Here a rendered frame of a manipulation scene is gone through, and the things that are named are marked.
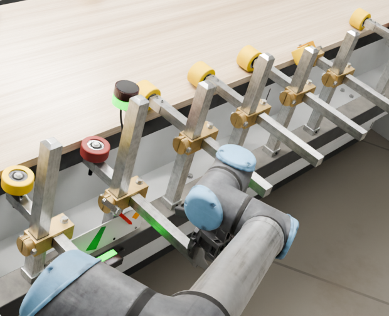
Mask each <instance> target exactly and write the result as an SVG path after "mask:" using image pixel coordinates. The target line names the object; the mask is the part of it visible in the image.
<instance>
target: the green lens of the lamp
mask: <svg viewBox="0 0 389 316"><path fill-rule="evenodd" d="M112 104H113V105H114V106H115V107H117V108H118V109H121V110H127V108H128V104H129V103H128V102H122V101H120V100H118V99H116V98H115V96H114V93H113V96H112Z"/></svg>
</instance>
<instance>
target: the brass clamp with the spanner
mask: <svg viewBox="0 0 389 316"><path fill-rule="evenodd" d="M137 178H138V176H135V177H132V178H131V181H130V184H129V190H128V193H127V194H125V195H123V196H121V197H119V198H116V197H115V196H114V195H113V194H112V193H111V192H110V191H109V189H110V188H108V189H106V190H105V193H104V194H100V196H99V198H98V204H99V208H100V209H101V210H102V211H103V212H104V213H106V214H108V213H110V209H109V208H108V207H107V206H105V205H104V204H102V202H101V201H102V200H103V198H106V199H107V200H108V201H110V202H111V203H112V204H113V205H118V207H120V208H121V209H122V210H123V209H125V208H128V207H130V206H129V202H130V199H131V197H132V196H134V195H136V194H140V195H141V196H142V197H144V198H146V194H147V190H148V187H149V186H148V185H147V184H146V183H145V182H144V181H143V184H141V185H138V184H136V179H137Z"/></svg>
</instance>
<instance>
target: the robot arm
mask: <svg viewBox="0 0 389 316"><path fill-rule="evenodd" d="M255 165H256V158H255V156H254V155H253V154H252V153H251V152H250V151H249V150H247V149H245V148H244V147H241V146H239V145H233V144H227V145H223V146H221V147H220V148H219V149H218V152H217V153H216V158H215V161H214V163H213V164H212V166H211V167H210V168H209V169H208V170H207V171H206V172H205V174H204V175H203V177H202V178H201V179H200V180H199V181H198V182H197V183H196V185H195V186H193V187H192V188H191V189H190V191H189V194H188V195H187V196H186V199H185V201H184V203H183V204H180V205H179V206H176V207H175V209H174V210H175V214H176V216H178V217H181V218H186V219H189V220H190V222H191V223H192V224H193V225H195V226H196V228H195V229H194V231H193V233H192V235H191V238H190V241H189V243H188V247H187V251H188V256H189V260H190V262H191V264H192V265H193V266H194V267H195V268H196V267H198V266H200V267H202V268H203V269H205V270H206V271H205V272H204V273H203V274H202V275H201V276H200V277H199V279H198V280H197V281H196V282H195V284H194V285H193V286H192V287H191V288H190V289H189V290H185V291H181V292H178V293H175V294H174V295H171V296H167V295H163V294H160V293H158V292H155V291H154V290H152V289H150V288H149V287H147V286H145V285H143V284H142V283H140V282H138V281H137V280H135V279H133V278H131V277H129V276H127V275H126V274H124V273H122V272H120V271H119V270H116V269H115V268H113V267H111V266H109V265H108V264H106V263H104V262H102V259H100V258H94V257H92V256H90V255H88V254H86V253H84V252H82V251H80V250H69V251H66V252H64V253H62V254H61V255H60V256H58V257H57V258H55V259H54V260H53V261H52V262H51V263H50V264H49V265H48V266H47V267H46V268H45V269H44V271H43V272H42V273H41V274H40V276H39V277H38V278H37V279H36V281H35V282H34V284H33V285H32V286H31V288H30V289H29V291H28V292H27V294H26V296H25V298H24V300H23V302H22V304H21V306H20V310H19V316H241V314H242V312H243V310H244V309H245V307H246V306H247V303H248V302H249V300H250V299H251V297H252V295H253V294H254V292H255V291H256V289H257V287H258V285H259V284H260V282H261V281H262V279H263V277H264V275H265V274H266V272H267V270H268V269H269V267H270V266H271V264H272V262H273V261H274V259H275V258H276V259H280V260H281V259H283V258H284V257H285V256H286V254H287V252H288V250H289V248H290V246H291V244H292V242H293V240H294V238H295V236H296V233H297V230H298V228H299V222H298V220H296V219H295V218H293V217H292V216H291V215H289V214H285V213H283V212H281V211H279V210H278V209H275V208H273V207H272V206H269V205H268V204H265V203H263V202H262V201H259V200H258V199H255V198H254V197H252V196H249V195H248V194H246V191H247V188H248V185H249V183H250V180H251V178H252V174H253V172H254V171H255ZM206 260H208V261H210V262H212V264H211V265H210V266H209V267H208V264H207V262H206Z"/></svg>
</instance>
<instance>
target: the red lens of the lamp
mask: <svg viewBox="0 0 389 316"><path fill-rule="evenodd" d="M119 81H121V80H119ZM119 81H118V82H119ZM116 84H117V82H116V83H115V87H114V96H115V97H116V98H117V99H119V100H121V101H124V102H129V99H130V98H131V97H134V96H137V95H139V90H140V88H139V86H138V88H139V89H138V91H137V92H136V93H131V94H128V93H124V92H121V91H120V90H118V89H117V87H116Z"/></svg>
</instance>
